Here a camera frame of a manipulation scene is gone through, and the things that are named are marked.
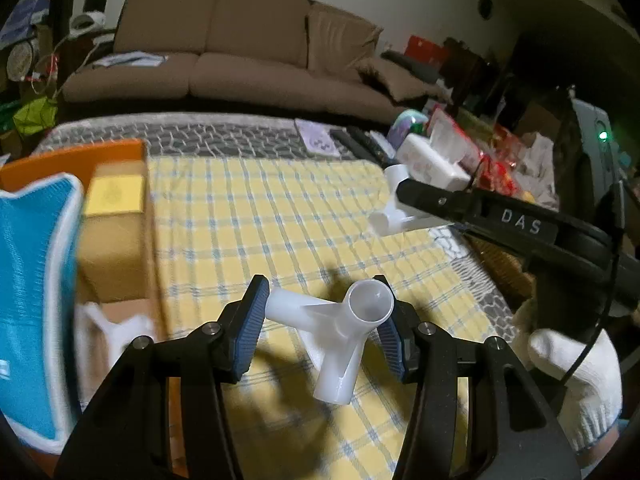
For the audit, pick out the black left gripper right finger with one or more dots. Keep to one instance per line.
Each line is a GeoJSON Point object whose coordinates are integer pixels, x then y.
{"type": "Point", "coordinates": [477, 413]}

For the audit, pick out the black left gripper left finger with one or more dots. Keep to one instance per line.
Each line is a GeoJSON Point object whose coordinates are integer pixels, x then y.
{"type": "Point", "coordinates": [124, 432]}

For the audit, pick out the white gloved hand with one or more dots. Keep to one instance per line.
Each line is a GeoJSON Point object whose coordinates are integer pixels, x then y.
{"type": "Point", "coordinates": [594, 398]}

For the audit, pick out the wicker basket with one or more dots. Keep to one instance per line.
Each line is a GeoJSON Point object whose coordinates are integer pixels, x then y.
{"type": "Point", "coordinates": [506, 270]}

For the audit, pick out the white tissue box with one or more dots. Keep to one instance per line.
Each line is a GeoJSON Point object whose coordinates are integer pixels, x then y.
{"type": "Point", "coordinates": [425, 165]}

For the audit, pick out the orange cardboard box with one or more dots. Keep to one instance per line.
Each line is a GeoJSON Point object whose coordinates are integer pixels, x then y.
{"type": "Point", "coordinates": [81, 161]}

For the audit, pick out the black remote control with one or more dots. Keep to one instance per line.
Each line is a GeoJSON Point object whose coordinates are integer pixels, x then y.
{"type": "Point", "coordinates": [362, 146]}

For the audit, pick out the brown sofa cushion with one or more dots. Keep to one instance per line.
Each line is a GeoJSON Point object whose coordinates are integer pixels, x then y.
{"type": "Point", "coordinates": [397, 82]}

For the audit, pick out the yellow plaid cloth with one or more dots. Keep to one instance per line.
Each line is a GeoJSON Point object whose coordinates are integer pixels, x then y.
{"type": "Point", "coordinates": [303, 225]}

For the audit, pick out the green bag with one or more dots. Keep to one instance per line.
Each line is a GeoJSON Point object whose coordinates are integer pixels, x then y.
{"type": "Point", "coordinates": [36, 116]}

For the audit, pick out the brown sofa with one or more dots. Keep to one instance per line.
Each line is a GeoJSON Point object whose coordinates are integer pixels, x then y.
{"type": "Point", "coordinates": [295, 55]}

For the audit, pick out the papers on sofa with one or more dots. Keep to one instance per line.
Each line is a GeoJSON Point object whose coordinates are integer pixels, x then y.
{"type": "Point", "coordinates": [134, 59]}

